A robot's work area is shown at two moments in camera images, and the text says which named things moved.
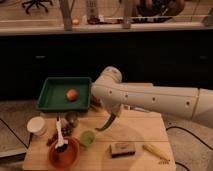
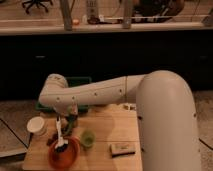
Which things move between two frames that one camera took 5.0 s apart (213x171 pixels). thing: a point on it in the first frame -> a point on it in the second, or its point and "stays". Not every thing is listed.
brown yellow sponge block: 123,149 stays
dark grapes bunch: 65,132 stays
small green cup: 87,138 stays
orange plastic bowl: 66,159 stays
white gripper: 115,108 -> 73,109
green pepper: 108,122 -> 70,118
